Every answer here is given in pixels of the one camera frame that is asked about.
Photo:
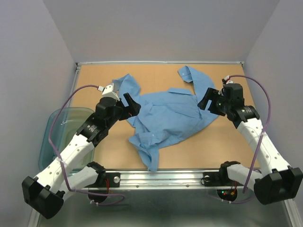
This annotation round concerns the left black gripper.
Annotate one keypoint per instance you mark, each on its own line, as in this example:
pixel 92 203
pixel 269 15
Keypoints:
pixel 133 109

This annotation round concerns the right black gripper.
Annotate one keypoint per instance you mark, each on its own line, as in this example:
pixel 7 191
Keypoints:
pixel 212 94

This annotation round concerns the light blue long sleeve shirt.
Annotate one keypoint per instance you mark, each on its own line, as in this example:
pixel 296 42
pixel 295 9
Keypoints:
pixel 168 117

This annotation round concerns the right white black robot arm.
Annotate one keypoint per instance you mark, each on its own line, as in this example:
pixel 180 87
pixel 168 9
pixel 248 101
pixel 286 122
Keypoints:
pixel 277 180

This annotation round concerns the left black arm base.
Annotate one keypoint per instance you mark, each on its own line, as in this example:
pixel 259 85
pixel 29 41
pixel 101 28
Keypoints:
pixel 111 179

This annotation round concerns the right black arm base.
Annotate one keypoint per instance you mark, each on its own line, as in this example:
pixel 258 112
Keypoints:
pixel 211 179

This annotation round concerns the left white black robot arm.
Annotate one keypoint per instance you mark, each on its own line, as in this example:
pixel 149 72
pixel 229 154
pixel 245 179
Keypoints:
pixel 48 190

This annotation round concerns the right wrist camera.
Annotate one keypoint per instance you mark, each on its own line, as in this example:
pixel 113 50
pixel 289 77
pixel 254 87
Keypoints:
pixel 227 82

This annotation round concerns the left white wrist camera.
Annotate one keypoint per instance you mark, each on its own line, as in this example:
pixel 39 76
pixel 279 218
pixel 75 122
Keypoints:
pixel 109 91

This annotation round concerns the aluminium front rail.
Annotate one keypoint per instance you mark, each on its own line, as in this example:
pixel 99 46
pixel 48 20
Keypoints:
pixel 166 180

